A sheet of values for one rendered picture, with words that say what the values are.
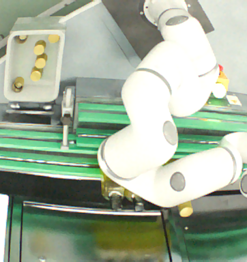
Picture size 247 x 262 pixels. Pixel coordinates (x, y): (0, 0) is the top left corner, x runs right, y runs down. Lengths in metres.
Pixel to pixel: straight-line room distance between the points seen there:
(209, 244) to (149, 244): 0.20
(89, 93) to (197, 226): 0.50
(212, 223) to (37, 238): 0.54
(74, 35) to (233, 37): 0.49
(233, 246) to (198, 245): 0.12
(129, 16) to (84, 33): 0.15
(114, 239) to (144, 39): 0.55
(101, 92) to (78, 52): 0.15
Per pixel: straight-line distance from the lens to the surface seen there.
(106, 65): 1.37
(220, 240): 1.34
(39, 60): 1.30
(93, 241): 1.21
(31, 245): 1.18
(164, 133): 0.76
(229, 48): 1.42
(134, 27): 1.27
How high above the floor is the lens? 2.01
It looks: 59 degrees down
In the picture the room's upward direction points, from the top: 171 degrees clockwise
